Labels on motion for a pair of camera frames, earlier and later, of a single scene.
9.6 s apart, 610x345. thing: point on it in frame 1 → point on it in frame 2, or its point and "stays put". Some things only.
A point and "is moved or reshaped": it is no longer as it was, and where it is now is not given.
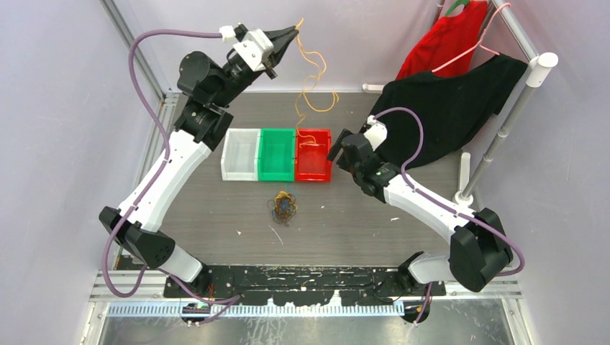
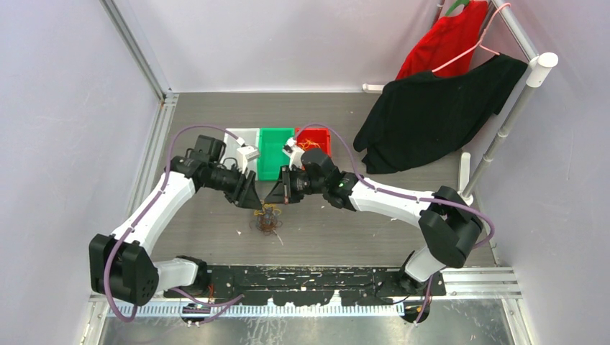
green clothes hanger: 456,3 stays put
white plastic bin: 239,161 stays put
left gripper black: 280,40 → 244,193
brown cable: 284,208 is moved or reshaped
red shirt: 444,47 stays put
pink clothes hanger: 480,44 stays put
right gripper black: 334,150 → 279,195
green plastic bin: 277,154 stays put
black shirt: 452,104 stays put
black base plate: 305,284 stays put
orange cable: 302,93 is moved or reshaped
